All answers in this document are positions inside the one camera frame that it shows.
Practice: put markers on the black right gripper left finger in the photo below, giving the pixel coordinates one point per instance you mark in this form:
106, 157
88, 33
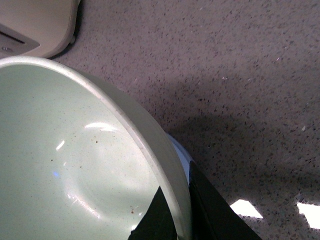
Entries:
157, 223

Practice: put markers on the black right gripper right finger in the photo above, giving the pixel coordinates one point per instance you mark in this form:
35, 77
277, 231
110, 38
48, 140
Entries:
212, 217

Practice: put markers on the blue bowl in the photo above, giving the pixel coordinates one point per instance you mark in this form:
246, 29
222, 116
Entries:
183, 221

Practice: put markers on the green bowl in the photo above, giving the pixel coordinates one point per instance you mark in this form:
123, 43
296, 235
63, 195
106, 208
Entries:
79, 159

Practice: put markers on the cream two-slot toaster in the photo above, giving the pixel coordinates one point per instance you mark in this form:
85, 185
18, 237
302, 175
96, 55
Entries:
37, 28

